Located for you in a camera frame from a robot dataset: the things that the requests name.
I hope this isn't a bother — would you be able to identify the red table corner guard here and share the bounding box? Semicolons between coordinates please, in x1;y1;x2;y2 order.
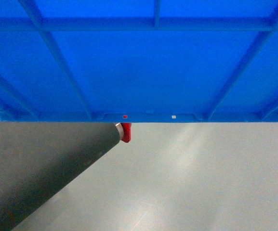
115;123;132;143

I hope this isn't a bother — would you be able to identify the large blue plastic crate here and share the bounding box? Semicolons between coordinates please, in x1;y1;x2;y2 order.
0;0;278;123

